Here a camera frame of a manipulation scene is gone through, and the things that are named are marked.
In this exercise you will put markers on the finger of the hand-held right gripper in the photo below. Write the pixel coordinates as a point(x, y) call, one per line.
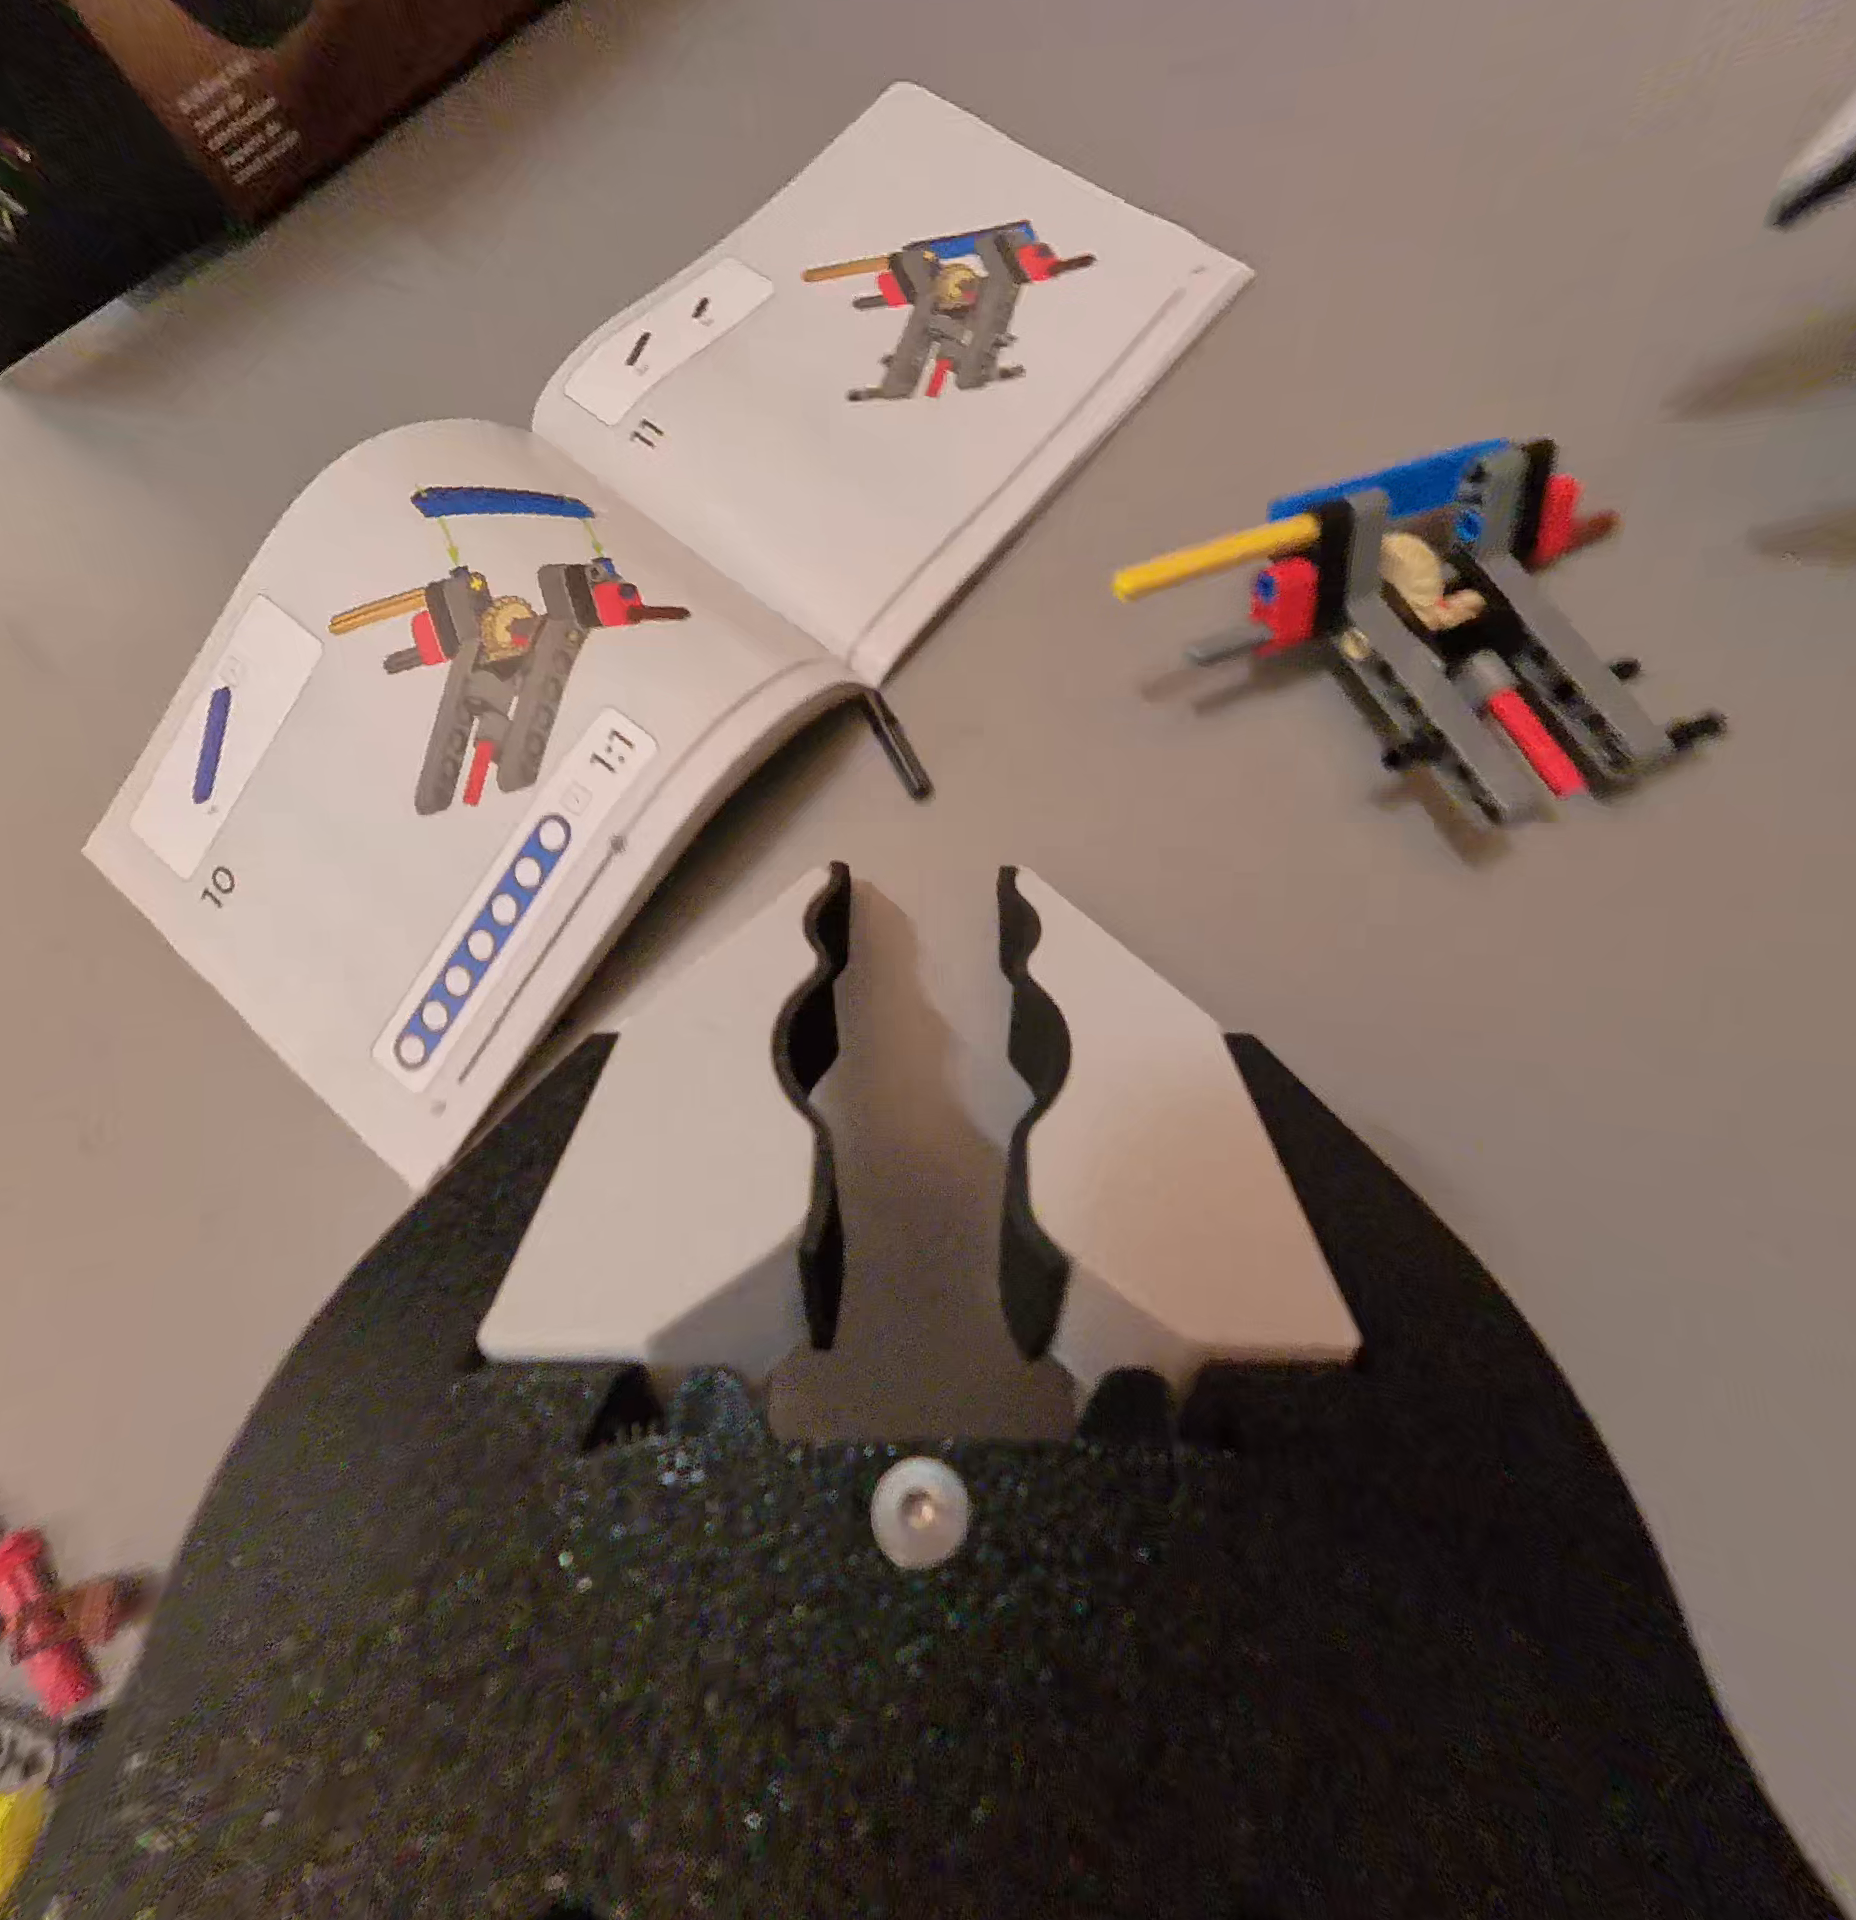
point(1836, 150)

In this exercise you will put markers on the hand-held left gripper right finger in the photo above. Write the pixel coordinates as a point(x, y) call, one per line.
point(1182, 1199)

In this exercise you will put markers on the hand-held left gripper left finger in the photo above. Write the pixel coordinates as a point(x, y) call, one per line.
point(658, 1199)

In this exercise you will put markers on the grey lego chassis assembly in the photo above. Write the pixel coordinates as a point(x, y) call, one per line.
point(1440, 629)

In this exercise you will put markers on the pile of lego pieces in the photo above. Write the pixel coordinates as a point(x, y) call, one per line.
point(28, 1620)

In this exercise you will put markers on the lego set box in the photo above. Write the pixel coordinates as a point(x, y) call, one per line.
point(148, 136)

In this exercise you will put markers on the open instruction booklet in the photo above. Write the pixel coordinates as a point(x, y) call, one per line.
point(810, 523)

